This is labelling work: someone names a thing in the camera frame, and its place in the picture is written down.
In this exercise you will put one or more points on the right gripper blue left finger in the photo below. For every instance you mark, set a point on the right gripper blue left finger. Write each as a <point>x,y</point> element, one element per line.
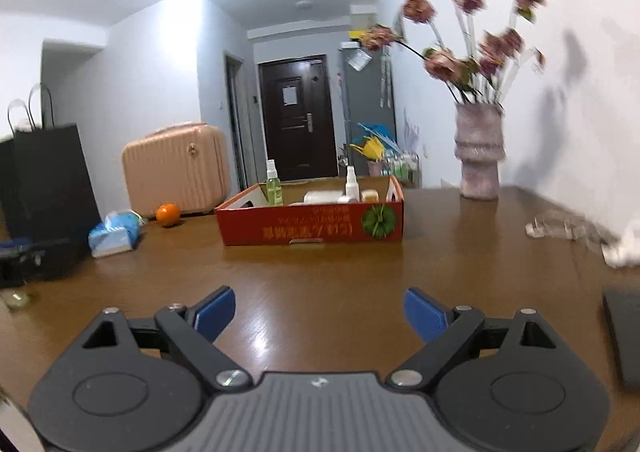
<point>190,333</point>

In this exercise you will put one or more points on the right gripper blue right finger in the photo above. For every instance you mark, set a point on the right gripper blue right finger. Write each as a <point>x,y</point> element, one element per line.
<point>447,335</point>

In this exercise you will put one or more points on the white small spray bottle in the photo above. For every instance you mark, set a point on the white small spray bottle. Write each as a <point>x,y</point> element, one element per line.
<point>352,190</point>

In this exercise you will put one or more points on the translucent white plastic jar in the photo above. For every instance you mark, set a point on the translucent white plastic jar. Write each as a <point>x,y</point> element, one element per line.
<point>323,197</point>

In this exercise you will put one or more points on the orange fruit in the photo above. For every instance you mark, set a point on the orange fruit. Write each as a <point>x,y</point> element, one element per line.
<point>168,215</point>

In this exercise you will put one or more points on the blue tissue pack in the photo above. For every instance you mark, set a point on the blue tissue pack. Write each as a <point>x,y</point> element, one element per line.
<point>118,233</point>

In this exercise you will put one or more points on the red cardboard box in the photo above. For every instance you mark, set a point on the red cardboard box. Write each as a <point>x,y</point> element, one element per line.
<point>248,219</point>

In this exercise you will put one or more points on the small yellow beige box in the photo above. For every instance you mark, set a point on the small yellow beige box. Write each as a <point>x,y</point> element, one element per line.
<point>369,196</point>

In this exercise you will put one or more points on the pink ribbed suitcase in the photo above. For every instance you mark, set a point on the pink ribbed suitcase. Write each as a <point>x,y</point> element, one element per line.
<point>186,165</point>

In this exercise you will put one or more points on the green spray bottle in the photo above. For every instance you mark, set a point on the green spray bottle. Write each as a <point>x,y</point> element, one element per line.
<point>273,185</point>

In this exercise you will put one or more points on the black phone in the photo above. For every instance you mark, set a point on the black phone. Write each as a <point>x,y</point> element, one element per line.
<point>621,308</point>

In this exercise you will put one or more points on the clear drinking glass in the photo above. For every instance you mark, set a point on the clear drinking glass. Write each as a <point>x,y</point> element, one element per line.
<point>15,300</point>

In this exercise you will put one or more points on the pink textured vase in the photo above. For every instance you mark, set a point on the pink textured vase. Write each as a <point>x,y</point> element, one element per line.
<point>478,144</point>

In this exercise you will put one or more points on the black paper bag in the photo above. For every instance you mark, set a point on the black paper bag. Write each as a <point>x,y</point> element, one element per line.
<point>47,202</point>

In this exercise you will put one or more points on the yellow blue toy clutter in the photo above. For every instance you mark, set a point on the yellow blue toy clutter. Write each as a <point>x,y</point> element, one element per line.
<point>381,155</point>

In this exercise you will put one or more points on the grey refrigerator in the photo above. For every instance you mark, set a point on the grey refrigerator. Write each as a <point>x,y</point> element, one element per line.
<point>367,95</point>

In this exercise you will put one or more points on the dark entrance door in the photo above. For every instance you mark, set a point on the dark entrance door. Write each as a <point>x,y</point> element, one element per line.
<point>298,118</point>

